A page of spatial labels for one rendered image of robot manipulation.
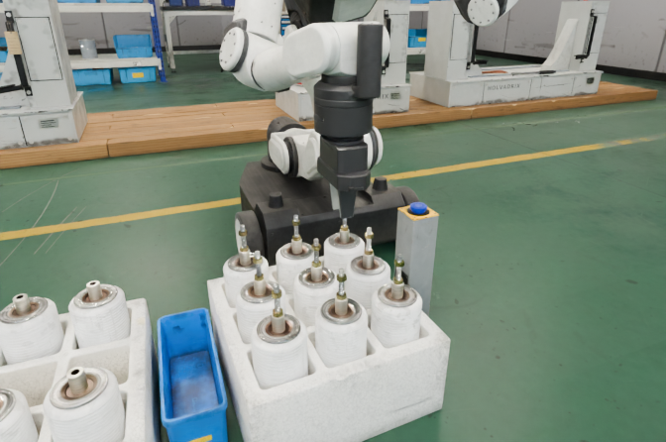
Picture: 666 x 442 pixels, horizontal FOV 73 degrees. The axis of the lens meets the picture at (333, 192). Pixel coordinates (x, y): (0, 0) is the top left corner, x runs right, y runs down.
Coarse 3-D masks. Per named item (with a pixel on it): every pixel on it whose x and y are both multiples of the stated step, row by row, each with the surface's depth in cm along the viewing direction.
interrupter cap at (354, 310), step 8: (328, 304) 83; (352, 304) 83; (320, 312) 81; (328, 312) 81; (352, 312) 81; (360, 312) 80; (328, 320) 78; (336, 320) 79; (344, 320) 79; (352, 320) 78
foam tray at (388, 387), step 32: (224, 288) 103; (224, 320) 90; (224, 352) 92; (384, 352) 82; (416, 352) 82; (448, 352) 86; (256, 384) 75; (288, 384) 75; (320, 384) 75; (352, 384) 78; (384, 384) 81; (416, 384) 85; (256, 416) 71; (288, 416) 74; (320, 416) 78; (352, 416) 81; (384, 416) 85; (416, 416) 89
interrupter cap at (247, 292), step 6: (252, 282) 89; (270, 282) 89; (246, 288) 87; (252, 288) 88; (270, 288) 87; (246, 294) 85; (252, 294) 86; (264, 294) 86; (270, 294) 85; (246, 300) 84; (252, 300) 84; (258, 300) 84; (264, 300) 84; (270, 300) 84
